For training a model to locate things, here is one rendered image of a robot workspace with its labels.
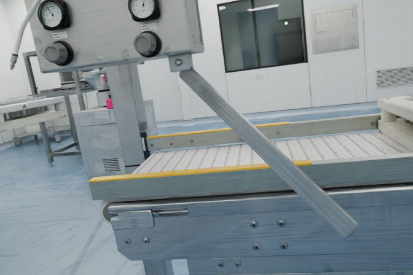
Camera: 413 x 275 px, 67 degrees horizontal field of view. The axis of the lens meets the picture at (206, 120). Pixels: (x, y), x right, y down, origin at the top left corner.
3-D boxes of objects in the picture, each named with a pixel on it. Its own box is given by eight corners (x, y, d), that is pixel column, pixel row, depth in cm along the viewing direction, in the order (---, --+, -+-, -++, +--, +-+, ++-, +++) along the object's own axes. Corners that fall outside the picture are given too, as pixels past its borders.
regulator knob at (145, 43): (131, 59, 38) (125, 23, 37) (138, 59, 41) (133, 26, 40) (157, 55, 38) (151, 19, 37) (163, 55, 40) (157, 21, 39)
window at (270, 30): (225, 73, 543) (216, 3, 522) (225, 73, 544) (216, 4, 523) (308, 62, 507) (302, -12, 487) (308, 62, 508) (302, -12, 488)
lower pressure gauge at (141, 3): (129, 22, 39) (124, -9, 38) (134, 23, 40) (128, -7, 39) (158, 17, 38) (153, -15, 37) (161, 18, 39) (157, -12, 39)
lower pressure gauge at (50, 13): (40, 31, 40) (33, 1, 40) (47, 32, 42) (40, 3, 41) (66, 26, 40) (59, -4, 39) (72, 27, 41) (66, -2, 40)
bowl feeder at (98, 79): (82, 110, 316) (75, 73, 310) (102, 105, 350) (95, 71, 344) (125, 105, 304) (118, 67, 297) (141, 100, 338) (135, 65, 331)
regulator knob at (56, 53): (42, 67, 40) (34, 32, 40) (53, 67, 43) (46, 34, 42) (66, 64, 40) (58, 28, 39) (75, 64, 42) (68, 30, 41)
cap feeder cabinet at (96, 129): (86, 186, 315) (70, 113, 302) (115, 167, 369) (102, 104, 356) (142, 184, 299) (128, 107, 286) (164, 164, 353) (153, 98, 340)
